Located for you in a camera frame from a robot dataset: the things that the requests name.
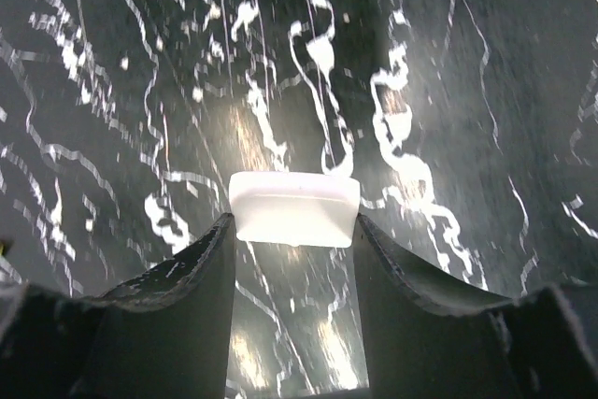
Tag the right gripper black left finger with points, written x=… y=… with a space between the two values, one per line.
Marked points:
x=162 y=334

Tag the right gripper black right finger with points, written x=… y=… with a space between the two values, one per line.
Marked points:
x=427 y=334

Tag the white battery cover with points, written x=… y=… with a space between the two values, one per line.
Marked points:
x=294 y=208

